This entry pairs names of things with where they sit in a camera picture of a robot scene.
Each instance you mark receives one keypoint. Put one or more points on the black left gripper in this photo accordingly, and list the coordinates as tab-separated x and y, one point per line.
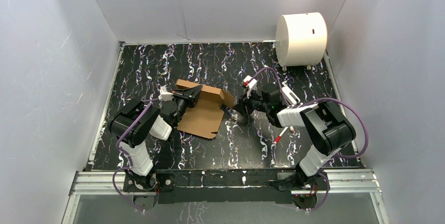
184	98

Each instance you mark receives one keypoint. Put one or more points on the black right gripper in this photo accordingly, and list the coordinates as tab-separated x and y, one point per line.
241	107

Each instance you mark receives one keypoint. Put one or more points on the brown cardboard box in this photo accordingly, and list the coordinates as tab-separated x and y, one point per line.
205	118

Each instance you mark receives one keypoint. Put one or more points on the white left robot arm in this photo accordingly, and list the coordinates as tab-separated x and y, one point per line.
157	118

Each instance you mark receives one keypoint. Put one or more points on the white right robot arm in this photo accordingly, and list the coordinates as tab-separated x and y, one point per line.
328	128

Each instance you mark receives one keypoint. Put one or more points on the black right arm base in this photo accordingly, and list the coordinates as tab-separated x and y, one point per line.
304	189

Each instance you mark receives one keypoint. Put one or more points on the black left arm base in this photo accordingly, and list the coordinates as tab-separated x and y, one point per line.
145	190

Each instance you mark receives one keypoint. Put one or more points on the red capped white marker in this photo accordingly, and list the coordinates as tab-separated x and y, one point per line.
278	138

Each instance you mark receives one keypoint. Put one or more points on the white plastic clip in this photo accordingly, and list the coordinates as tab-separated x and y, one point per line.
290	98

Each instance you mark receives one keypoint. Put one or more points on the white cylindrical container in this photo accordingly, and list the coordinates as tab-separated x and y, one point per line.
301	39

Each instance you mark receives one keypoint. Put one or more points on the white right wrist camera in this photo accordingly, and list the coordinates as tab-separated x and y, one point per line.
249	84

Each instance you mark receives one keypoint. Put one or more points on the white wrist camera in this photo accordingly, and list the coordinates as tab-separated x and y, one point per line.
164	94
249	84

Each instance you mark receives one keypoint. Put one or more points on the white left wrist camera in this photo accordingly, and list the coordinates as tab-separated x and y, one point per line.
164	94

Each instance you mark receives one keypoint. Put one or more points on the aluminium front rail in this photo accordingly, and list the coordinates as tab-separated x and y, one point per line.
231	185

